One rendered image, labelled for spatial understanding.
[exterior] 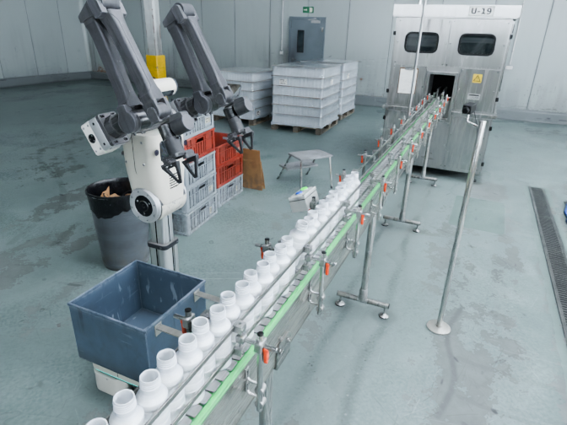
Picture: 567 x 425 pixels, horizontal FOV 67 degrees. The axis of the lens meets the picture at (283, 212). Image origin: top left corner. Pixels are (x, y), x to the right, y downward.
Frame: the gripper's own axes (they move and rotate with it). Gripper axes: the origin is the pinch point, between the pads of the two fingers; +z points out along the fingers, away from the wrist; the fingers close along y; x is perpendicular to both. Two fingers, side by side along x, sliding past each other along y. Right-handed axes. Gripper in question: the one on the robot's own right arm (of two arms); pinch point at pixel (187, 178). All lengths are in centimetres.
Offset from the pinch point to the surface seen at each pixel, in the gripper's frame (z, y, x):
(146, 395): 35, -72, -25
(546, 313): 175, 189, -100
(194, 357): 36, -59, -27
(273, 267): 33.5, -18.5, -29.6
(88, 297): 25, -29, 35
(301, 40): -244, 1028, 239
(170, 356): 33, -63, -25
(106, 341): 38, -36, 26
